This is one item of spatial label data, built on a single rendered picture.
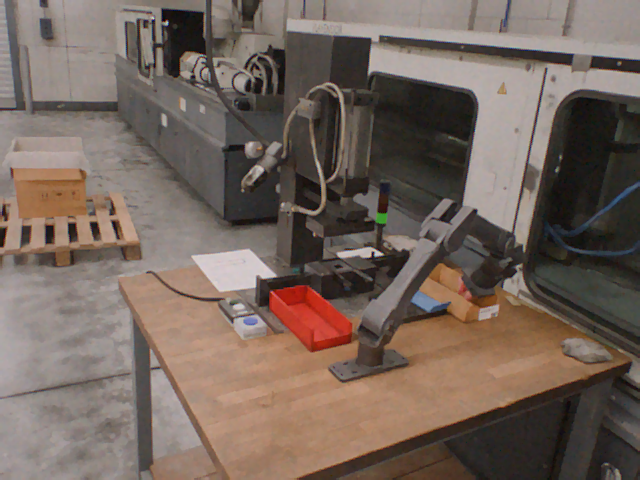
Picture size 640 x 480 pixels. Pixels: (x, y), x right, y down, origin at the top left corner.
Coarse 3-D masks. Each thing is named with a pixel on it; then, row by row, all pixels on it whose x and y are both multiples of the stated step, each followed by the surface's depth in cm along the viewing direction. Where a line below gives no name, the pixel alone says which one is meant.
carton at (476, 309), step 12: (432, 276) 191; (444, 276) 191; (456, 276) 186; (420, 288) 184; (432, 288) 179; (444, 288) 174; (456, 288) 186; (444, 300) 175; (456, 300) 170; (480, 300) 178; (492, 300) 173; (456, 312) 171; (468, 312) 174; (480, 312) 170; (492, 312) 173
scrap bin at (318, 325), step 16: (288, 288) 168; (304, 288) 171; (272, 304) 165; (288, 304) 170; (304, 304) 171; (320, 304) 164; (288, 320) 157; (304, 320) 162; (320, 320) 163; (336, 320) 158; (304, 336) 150; (320, 336) 154; (336, 336) 150
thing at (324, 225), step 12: (312, 192) 183; (336, 192) 184; (336, 204) 172; (348, 204) 172; (360, 204) 174; (312, 216) 173; (324, 216) 174; (336, 216) 170; (348, 216) 168; (360, 216) 170; (312, 228) 172; (324, 228) 166; (336, 228) 168; (348, 228) 171; (360, 228) 173; (372, 228) 175
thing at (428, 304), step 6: (420, 294) 179; (414, 300) 175; (420, 300) 175; (426, 300) 175; (432, 300) 175; (420, 306) 171; (426, 306) 171; (432, 306) 172; (438, 306) 168; (444, 306) 170
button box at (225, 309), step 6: (150, 270) 187; (156, 276) 182; (162, 282) 178; (174, 288) 174; (180, 294) 172; (186, 294) 171; (210, 300) 170; (216, 300) 170; (222, 300) 164; (228, 300) 165; (240, 300) 165; (222, 306) 162; (228, 306) 161; (246, 306) 162; (222, 312) 162; (228, 312) 158; (234, 312) 158; (240, 312) 158; (246, 312) 159; (252, 312) 159; (228, 318) 158; (234, 318) 156
